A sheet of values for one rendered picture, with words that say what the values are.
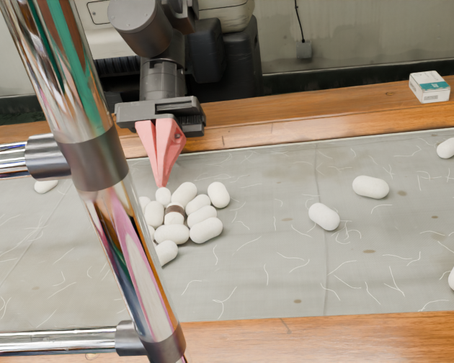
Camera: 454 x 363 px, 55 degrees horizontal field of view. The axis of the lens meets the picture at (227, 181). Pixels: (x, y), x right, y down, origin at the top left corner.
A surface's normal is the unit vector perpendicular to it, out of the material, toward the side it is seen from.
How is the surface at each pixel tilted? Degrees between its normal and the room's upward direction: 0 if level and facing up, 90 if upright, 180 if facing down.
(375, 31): 90
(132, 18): 40
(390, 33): 90
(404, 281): 0
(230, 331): 0
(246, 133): 45
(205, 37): 90
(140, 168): 0
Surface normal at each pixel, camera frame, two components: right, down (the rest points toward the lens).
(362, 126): -0.14, -0.18
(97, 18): -0.13, 0.69
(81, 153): 0.10, 0.55
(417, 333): -0.14, -0.82
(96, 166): 0.40, 0.47
